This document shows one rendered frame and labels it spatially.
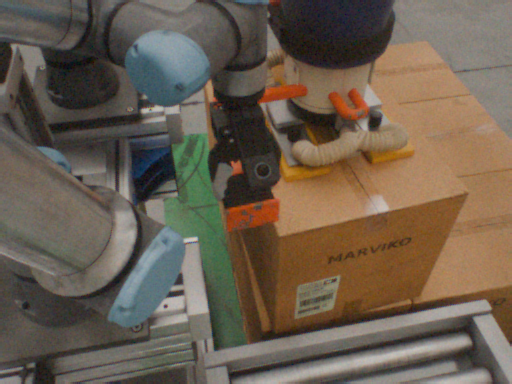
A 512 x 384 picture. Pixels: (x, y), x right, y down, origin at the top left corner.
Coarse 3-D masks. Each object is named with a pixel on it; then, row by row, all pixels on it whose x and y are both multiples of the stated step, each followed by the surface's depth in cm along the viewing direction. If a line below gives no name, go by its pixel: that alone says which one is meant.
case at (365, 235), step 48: (384, 96) 118; (288, 192) 96; (336, 192) 96; (384, 192) 96; (432, 192) 96; (288, 240) 91; (336, 240) 95; (384, 240) 100; (432, 240) 106; (288, 288) 104; (336, 288) 110; (384, 288) 116
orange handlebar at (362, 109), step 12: (300, 84) 97; (264, 96) 95; (276, 96) 96; (288, 96) 97; (336, 96) 95; (348, 96) 97; (360, 96) 95; (216, 108) 92; (336, 108) 94; (348, 108) 92; (360, 108) 92; (240, 168) 81
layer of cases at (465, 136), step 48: (432, 48) 208; (432, 96) 184; (432, 144) 166; (480, 144) 166; (480, 192) 151; (240, 240) 141; (480, 240) 138; (240, 288) 169; (432, 288) 128; (480, 288) 128; (288, 336) 124
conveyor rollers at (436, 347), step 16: (448, 336) 118; (464, 336) 118; (368, 352) 115; (384, 352) 115; (400, 352) 115; (416, 352) 115; (432, 352) 116; (448, 352) 117; (464, 352) 118; (288, 368) 113; (304, 368) 113; (320, 368) 113; (336, 368) 113; (352, 368) 113; (368, 368) 114; (384, 368) 115; (480, 368) 113
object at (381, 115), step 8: (368, 112) 110; (376, 112) 106; (384, 112) 110; (360, 120) 108; (368, 120) 108; (376, 120) 105; (384, 120) 108; (392, 120) 109; (360, 128) 106; (368, 128) 106; (376, 128) 106; (408, 144) 103; (368, 152) 102; (376, 152) 101; (384, 152) 101; (392, 152) 101; (400, 152) 101; (408, 152) 102; (376, 160) 101; (384, 160) 102
